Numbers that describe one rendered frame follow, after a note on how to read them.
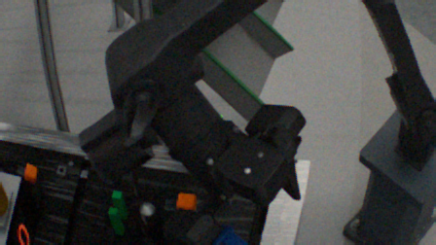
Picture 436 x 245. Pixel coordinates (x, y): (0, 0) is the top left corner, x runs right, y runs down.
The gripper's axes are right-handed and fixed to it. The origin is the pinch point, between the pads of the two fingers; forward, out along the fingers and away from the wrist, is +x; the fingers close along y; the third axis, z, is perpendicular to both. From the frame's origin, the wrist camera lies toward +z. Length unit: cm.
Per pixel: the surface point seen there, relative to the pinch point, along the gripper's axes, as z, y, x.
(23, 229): -5.0, -21.9, -18.1
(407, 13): -116, 159, 92
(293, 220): -11.1, 7.3, 13.8
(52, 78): -38.4, 3.2, -16.4
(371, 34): -33, 56, 22
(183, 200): -10.5, -2.0, -1.8
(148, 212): -15.2, -5.0, -1.6
